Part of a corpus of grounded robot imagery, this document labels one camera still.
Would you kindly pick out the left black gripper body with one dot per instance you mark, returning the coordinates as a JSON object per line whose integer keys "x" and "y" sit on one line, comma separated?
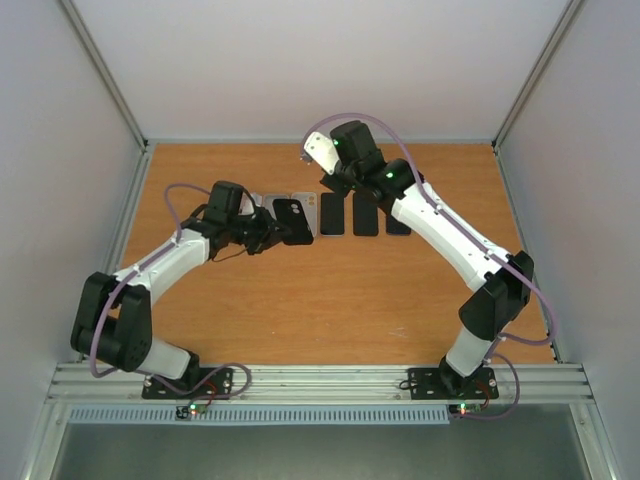
{"x": 256, "y": 236}

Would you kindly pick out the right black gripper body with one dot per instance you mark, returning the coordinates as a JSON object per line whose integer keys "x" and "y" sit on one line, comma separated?
{"x": 335, "y": 180}

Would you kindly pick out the black phone case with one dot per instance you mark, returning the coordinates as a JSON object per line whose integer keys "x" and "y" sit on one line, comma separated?
{"x": 290, "y": 213}

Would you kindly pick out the black smartphone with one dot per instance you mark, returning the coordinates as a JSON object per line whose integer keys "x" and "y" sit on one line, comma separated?
{"x": 332, "y": 214}

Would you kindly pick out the white phone case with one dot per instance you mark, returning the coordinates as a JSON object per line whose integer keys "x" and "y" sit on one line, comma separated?
{"x": 269, "y": 199}
{"x": 309, "y": 203}

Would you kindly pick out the phone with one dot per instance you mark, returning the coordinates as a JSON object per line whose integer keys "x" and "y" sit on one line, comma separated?
{"x": 395, "y": 227}
{"x": 365, "y": 217}

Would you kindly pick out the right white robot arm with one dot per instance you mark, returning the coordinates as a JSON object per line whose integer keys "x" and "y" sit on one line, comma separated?
{"x": 499, "y": 282}

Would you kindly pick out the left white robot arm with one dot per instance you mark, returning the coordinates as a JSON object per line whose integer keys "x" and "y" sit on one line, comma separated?
{"x": 113, "y": 323}

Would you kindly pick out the left circuit board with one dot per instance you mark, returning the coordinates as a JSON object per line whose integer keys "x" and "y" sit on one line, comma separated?
{"x": 192, "y": 410}

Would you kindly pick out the circuit board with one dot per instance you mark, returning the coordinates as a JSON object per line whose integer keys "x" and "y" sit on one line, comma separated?
{"x": 466, "y": 408}
{"x": 192, "y": 410}

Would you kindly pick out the right circuit board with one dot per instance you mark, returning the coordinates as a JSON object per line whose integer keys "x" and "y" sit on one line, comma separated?
{"x": 466, "y": 408}

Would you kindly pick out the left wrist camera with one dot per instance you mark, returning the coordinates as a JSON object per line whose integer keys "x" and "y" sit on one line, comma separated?
{"x": 249, "y": 203}

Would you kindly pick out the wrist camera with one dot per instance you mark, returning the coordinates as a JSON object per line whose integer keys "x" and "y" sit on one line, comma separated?
{"x": 321, "y": 150}
{"x": 249, "y": 203}

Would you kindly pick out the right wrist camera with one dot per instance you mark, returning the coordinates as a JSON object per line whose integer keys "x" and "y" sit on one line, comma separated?
{"x": 321, "y": 150}

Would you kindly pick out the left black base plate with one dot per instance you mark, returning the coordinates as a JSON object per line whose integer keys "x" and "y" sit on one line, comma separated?
{"x": 208, "y": 381}

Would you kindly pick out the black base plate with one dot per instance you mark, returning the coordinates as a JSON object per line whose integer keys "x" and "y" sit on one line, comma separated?
{"x": 424, "y": 383}
{"x": 208, "y": 381}

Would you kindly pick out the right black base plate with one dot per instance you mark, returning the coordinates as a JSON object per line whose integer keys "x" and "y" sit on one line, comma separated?
{"x": 424, "y": 383}

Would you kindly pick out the aluminium front rail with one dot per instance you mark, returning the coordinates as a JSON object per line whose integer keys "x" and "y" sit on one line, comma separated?
{"x": 343, "y": 384}

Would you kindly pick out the grey slotted cable duct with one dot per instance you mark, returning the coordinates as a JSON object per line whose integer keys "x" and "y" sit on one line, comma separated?
{"x": 262, "y": 415}

